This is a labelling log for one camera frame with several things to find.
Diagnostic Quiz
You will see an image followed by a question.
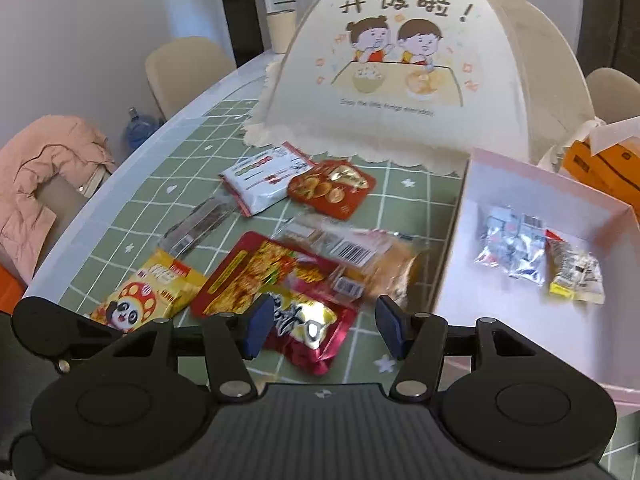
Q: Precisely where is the white red snack packet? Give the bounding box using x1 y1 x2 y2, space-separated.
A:
218 142 315 219

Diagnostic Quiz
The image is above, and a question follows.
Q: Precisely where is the red spicy snack packet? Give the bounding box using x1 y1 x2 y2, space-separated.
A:
190 231 358 377

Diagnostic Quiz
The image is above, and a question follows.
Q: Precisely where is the small yellow white snack packet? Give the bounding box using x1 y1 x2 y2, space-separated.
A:
544 230 606 305

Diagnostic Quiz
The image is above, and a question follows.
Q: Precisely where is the yellow panda snack packet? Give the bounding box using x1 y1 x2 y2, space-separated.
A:
86 248 209 337

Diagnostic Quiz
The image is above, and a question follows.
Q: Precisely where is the silver candy packet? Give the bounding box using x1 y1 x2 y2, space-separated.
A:
509 212 549 287
474 205 523 267

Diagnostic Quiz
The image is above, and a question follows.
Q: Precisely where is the red golden pastry snack packet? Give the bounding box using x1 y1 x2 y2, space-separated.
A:
287 158 377 221

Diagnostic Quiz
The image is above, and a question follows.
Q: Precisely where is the pink cardboard box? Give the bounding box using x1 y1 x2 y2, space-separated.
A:
436 147 640 407

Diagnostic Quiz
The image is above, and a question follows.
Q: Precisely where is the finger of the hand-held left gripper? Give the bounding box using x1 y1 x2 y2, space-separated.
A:
10 296 119 373

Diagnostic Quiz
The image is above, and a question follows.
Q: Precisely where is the cream cylindrical cup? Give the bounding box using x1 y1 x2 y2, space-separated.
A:
265 10 299 56

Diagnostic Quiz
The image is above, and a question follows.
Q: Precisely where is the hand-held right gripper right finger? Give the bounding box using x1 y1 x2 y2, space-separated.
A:
376 295 536 401

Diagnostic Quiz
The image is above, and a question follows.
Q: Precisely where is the blue water bottle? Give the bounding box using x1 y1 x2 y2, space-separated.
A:
122 106 164 154

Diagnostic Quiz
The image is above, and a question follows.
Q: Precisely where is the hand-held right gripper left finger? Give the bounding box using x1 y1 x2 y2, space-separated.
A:
107 292 275 403

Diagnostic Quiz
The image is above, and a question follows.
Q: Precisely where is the green checked tablecloth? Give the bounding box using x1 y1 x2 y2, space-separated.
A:
27 67 640 480

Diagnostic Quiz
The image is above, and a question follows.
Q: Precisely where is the cream printed mesh food cover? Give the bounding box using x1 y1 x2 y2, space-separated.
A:
243 0 597 177

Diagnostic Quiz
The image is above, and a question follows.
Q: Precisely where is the clear bread packet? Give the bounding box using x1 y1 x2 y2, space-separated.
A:
276 214 427 311

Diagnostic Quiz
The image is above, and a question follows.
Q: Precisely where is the pink padded jacket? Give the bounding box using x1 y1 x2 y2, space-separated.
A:
0 115 119 282

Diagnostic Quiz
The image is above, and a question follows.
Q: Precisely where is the orange tissue box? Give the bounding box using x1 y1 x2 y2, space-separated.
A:
561 115 640 203

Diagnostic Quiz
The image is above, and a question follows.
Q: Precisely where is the clear long snack packet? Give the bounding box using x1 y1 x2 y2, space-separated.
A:
161 195 239 262

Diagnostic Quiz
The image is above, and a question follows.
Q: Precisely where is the beige dining chair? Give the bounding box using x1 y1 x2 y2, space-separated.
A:
584 67 640 128
144 36 239 122
29 167 103 243

